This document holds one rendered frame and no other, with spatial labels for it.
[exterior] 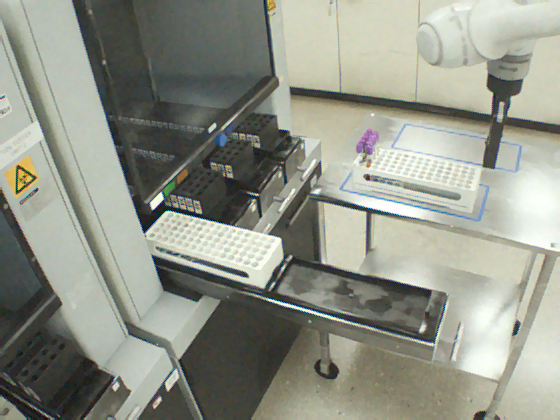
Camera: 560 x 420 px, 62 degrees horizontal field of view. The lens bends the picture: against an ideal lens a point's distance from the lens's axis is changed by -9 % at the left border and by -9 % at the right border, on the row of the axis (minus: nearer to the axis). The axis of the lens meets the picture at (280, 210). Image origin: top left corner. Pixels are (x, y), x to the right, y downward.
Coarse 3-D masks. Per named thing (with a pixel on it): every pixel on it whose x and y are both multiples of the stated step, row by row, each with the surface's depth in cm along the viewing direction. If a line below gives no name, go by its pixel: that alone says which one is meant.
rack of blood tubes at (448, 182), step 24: (360, 168) 119; (384, 168) 118; (408, 168) 117; (432, 168) 116; (456, 168) 115; (480, 168) 114; (384, 192) 119; (408, 192) 116; (432, 192) 118; (456, 192) 117
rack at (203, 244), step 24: (168, 216) 114; (168, 240) 107; (192, 240) 107; (216, 240) 107; (240, 240) 105; (264, 240) 106; (192, 264) 106; (216, 264) 108; (240, 264) 99; (264, 264) 99
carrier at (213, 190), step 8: (216, 176) 123; (208, 184) 119; (216, 184) 121; (224, 184) 125; (200, 192) 118; (208, 192) 118; (216, 192) 122; (224, 192) 125; (200, 200) 116; (208, 200) 119; (216, 200) 123; (200, 208) 117; (208, 208) 120
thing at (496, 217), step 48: (384, 144) 137; (432, 144) 135; (480, 144) 133; (528, 144) 131; (336, 192) 122; (480, 192) 117; (528, 192) 115; (528, 240) 102; (432, 288) 165; (480, 288) 162; (480, 336) 147
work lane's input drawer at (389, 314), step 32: (288, 256) 107; (192, 288) 109; (224, 288) 103; (256, 288) 100; (288, 288) 101; (320, 288) 100; (352, 288) 99; (384, 288) 99; (416, 288) 96; (288, 320) 100; (320, 320) 96; (352, 320) 93; (384, 320) 92; (416, 320) 91; (416, 352) 89
